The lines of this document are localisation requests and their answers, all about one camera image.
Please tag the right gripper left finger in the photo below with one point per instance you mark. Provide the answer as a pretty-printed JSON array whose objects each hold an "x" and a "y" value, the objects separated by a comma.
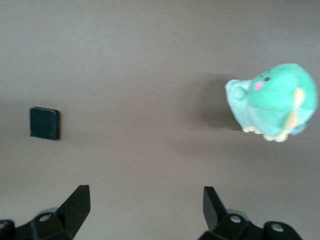
[{"x": 62, "y": 217}]

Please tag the green dinosaur plush toy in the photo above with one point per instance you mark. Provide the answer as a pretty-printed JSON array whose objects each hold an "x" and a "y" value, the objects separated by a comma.
[{"x": 275, "y": 100}]

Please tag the dark green square block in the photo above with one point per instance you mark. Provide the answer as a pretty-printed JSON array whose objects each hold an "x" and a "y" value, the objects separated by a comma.
[{"x": 45, "y": 123}]

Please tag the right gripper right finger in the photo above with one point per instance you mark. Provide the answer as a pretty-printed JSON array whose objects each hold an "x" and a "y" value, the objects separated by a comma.
[{"x": 225, "y": 225}]

